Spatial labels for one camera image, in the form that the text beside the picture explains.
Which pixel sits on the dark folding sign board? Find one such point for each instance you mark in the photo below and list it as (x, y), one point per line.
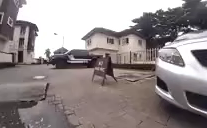
(102, 68)

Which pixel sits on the cream house with dark roof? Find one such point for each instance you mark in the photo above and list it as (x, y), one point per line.
(114, 43)

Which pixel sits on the black pickup truck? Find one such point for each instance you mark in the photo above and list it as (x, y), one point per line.
(74, 57)

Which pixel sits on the grey brick paved road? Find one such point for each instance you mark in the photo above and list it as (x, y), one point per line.
(91, 100)

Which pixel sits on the white railing fence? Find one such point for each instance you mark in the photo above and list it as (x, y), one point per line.
(141, 55)

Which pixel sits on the small building with dark roof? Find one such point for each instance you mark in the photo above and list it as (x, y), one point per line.
(61, 50)

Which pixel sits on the street lamp pole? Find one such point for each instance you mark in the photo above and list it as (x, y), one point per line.
(63, 40)

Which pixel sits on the small tree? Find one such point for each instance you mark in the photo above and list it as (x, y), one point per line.
(47, 53)

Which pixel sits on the round manhole cover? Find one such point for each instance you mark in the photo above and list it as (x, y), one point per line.
(39, 77)

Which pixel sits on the white multi-storey building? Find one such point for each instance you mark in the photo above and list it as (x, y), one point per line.
(26, 40)

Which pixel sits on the group of dark trees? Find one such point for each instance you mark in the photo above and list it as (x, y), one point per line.
(177, 20)

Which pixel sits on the silver car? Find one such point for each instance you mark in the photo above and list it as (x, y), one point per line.
(191, 76)

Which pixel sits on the raised concrete slab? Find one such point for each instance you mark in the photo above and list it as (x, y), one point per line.
(17, 91)

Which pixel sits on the brown and white building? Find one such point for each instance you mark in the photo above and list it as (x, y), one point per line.
(4, 30)

